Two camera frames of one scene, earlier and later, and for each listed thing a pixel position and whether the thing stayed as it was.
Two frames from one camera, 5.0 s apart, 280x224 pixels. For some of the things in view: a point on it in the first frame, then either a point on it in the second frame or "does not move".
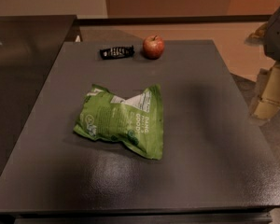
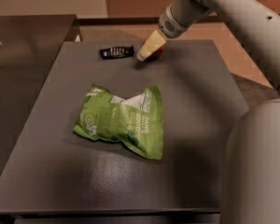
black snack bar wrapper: (117, 52) does not move
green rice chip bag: (137, 119) does not move
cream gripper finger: (275, 92) -> (181, 14)
